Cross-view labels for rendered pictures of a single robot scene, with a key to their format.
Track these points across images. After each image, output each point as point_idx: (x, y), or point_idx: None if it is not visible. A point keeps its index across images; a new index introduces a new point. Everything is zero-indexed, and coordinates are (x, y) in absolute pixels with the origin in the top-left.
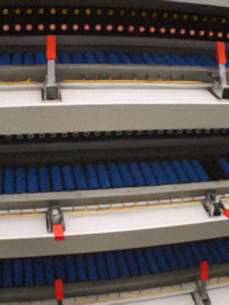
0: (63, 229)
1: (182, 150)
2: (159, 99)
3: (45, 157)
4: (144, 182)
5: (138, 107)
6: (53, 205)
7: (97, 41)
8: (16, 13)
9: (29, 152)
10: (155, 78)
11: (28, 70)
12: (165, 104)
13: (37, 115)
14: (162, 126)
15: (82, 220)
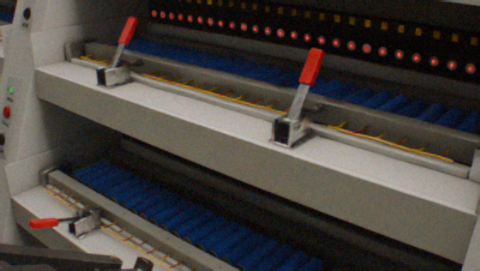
0: (79, 236)
1: (317, 238)
2: (195, 117)
3: (160, 173)
4: (206, 244)
5: (163, 117)
6: (90, 208)
7: (252, 46)
8: (178, 1)
9: (156, 164)
10: (243, 98)
11: (128, 56)
12: (190, 123)
13: (87, 97)
14: (193, 158)
15: (105, 242)
